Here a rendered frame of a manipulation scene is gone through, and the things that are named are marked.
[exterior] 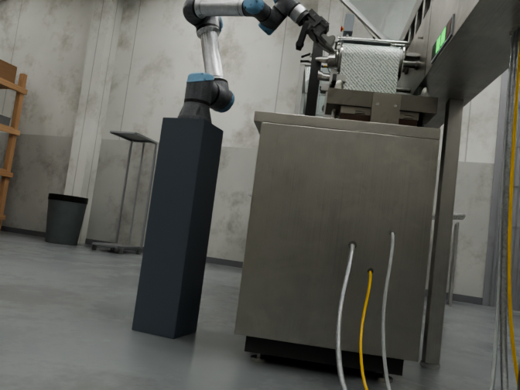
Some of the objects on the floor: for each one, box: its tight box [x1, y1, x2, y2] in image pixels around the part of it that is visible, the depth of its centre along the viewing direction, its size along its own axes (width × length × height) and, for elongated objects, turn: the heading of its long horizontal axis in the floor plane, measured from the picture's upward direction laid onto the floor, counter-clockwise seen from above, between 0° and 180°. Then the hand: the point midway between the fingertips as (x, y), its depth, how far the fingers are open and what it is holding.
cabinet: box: [234, 122, 440, 383], centre depth 290 cm, size 252×64×86 cm
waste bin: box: [45, 193, 88, 245], centre depth 657 cm, size 52×52×66 cm
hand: (330, 52), depth 204 cm, fingers closed, pressing on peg
